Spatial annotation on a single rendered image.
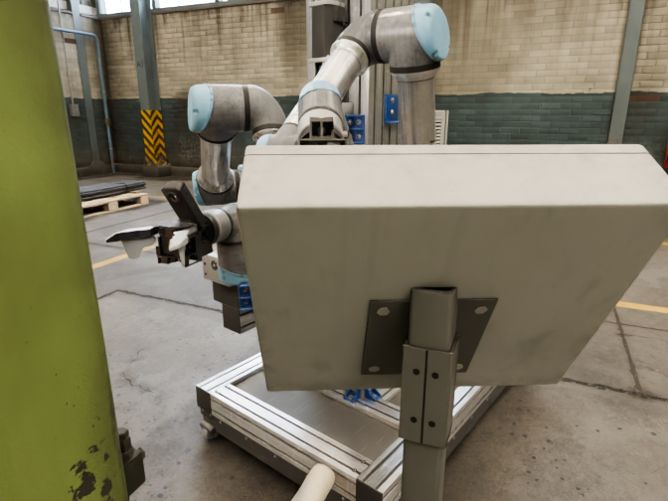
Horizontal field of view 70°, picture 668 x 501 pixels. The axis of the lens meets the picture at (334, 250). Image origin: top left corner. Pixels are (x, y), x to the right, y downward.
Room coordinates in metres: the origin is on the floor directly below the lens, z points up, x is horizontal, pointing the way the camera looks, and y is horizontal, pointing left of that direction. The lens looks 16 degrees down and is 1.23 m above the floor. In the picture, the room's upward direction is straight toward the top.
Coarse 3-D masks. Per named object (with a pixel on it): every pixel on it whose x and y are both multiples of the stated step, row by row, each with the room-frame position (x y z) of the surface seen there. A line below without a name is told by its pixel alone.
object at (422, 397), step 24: (384, 312) 0.40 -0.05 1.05; (408, 312) 0.40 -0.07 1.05; (480, 312) 0.40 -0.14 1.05; (384, 336) 0.42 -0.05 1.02; (408, 336) 0.40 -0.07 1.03; (456, 336) 0.40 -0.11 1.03; (480, 336) 0.43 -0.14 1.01; (384, 360) 0.44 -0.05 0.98; (408, 360) 0.38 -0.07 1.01; (432, 360) 0.37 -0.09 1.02; (456, 360) 0.40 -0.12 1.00; (408, 384) 0.38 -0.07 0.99; (432, 384) 0.37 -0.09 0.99; (408, 408) 0.38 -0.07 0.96; (432, 408) 0.37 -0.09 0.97; (408, 432) 0.38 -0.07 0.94; (432, 432) 0.37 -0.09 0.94
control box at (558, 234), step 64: (256, 192) 0.35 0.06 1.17; (320, 192) 0.35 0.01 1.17; (384, 192) 0.35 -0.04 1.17; (448, 192) 0.35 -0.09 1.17; (512, 192) 0.36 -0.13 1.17; (576, 192) 0.36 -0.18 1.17; (640, 192) 0.36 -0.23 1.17; (256, 256) 0.36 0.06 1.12; (320, 256) 0.36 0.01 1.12; (384, 256) 0.37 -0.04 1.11; (448, 256) 0.37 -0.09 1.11; (512, 256) 0.37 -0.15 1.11; (576, 256) 0.37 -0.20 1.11; (640, 256) 0.38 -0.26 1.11; (256, 320) 0.40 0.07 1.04; (320, 320) 0.41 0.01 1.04; (512, 320) 0.42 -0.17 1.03; (576, 320) 0.42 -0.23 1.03; (320, 384) 0.47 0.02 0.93; (384, 384) 0.47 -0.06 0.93; (512, 384) 0.48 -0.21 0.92
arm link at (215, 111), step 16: (192, 96) 1.21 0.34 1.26; (208, 96) 1.21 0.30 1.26; (224, 96) 1.22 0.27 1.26; (240, 96) 1.23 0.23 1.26; (192, 112) 1.20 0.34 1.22; (208, 112) 1.20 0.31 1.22; (224, 112) 1.21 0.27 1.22; (240, 112) 1.22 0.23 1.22; (192, 128) 1.22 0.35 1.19; (208, 128) 1.22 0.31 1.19; (224, 128) 1.23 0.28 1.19; (240, 128) 1.25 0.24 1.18; (208, 144) 1.32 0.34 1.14; (224, 144) 1.32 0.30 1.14; (208, 160) 1.38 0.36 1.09; (224, 160) 1.39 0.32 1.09; (192, 176) 1.54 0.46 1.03; (208, 176) 1.45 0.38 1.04; (224, 176) 1.46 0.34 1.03; (208, 192) 1.50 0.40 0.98; (224, 192) 1.51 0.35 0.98
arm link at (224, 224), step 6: (210, 210) 1.03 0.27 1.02; (216, 210) 1.04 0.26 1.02; (216, 216) 1.01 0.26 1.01; (222, 216) 1.02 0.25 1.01; (222, 222) 1.01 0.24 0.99; (228, 222) 1.03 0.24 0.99; (222, 228) 1.00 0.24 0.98; (228, 228) 1.02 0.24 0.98; (222, 234) 1.01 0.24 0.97; (228, 234) 1.03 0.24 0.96; (222, 240) 1.03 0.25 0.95
